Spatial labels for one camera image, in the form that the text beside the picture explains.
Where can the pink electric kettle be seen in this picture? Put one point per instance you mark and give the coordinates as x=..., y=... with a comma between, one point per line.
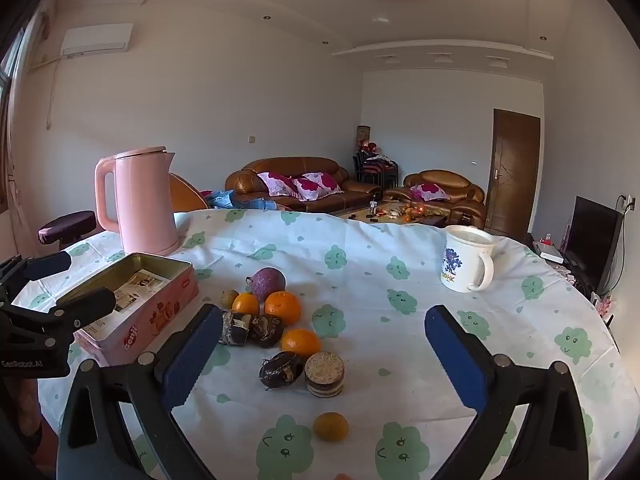
x=145, y=200

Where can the white set-top box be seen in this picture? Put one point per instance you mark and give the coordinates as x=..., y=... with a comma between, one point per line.
x=549, y=251

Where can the small orange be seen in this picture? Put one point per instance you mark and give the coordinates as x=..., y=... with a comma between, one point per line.
x=246, y=305

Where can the stacked dark chairs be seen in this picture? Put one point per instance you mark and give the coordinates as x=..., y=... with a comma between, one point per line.
x=375, y=170

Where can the round purple beetroot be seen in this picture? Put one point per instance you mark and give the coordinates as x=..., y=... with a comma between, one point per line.
x=267, y=284

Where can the window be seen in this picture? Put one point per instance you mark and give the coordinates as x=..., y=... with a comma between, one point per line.
x=9, y=70

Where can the white air conditioner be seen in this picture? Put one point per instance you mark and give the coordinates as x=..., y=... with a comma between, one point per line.
x=97, y=39

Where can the blue cloth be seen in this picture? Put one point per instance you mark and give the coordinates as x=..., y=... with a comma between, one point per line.
x=225, y=199

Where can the brown wooden door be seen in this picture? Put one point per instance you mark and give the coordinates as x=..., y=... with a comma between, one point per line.
x=515, y=170

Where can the purple cushioned stool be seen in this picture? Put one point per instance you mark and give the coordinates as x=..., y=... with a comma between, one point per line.
x=67, y=225

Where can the tall decorative tube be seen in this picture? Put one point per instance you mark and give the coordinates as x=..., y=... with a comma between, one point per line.
x=363, y=137

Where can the pink floral cushion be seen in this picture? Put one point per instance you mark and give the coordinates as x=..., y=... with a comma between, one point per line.
x=275, y=184
x=317, y=186
x=429, y=192

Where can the brown leather armchair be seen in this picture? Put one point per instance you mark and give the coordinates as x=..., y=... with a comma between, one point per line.
x=445, y=180

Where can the black television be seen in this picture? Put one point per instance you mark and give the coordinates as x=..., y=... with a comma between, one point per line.
x=592, y=240

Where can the person's left forearm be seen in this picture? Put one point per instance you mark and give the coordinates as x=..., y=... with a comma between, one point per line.
x=20, y=420

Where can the cluttered coffee table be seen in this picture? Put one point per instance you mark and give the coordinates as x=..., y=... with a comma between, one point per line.
x=350, y=212

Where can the brown leather chair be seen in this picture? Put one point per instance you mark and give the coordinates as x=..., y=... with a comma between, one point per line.
x=187, y=195

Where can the printed paper leaflet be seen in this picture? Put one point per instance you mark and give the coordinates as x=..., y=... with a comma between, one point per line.
x=140, y=284

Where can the pink tin box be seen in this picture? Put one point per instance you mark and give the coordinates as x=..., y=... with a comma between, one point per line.
x=165, y=305

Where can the white printed mug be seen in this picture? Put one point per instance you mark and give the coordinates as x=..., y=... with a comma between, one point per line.
x=457, y=265

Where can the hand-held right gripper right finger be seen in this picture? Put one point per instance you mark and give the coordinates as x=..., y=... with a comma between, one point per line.
x=455, y=360

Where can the dull yellow orange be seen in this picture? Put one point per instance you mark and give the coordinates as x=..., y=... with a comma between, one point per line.
x=330, y=426

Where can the small brown kiwi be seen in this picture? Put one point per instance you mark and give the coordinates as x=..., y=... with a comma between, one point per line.
x=229, y=298

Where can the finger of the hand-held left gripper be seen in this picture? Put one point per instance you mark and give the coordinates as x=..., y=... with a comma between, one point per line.
x=87, y=305
x=45, y=266

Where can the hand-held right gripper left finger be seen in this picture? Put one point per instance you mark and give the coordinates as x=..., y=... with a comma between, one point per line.
x=192, y=355

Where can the white green printed tablecloth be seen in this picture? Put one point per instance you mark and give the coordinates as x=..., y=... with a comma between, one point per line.
x=380, y=260

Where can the round cracker stack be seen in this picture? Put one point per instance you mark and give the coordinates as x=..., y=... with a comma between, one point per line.
x=324, y=372

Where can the large orange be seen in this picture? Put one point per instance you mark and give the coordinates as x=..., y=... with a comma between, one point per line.
x=300, y=343
x=283, y=308

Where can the brown leather sofa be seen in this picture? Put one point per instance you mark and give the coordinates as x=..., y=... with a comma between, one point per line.
x=290, y=166

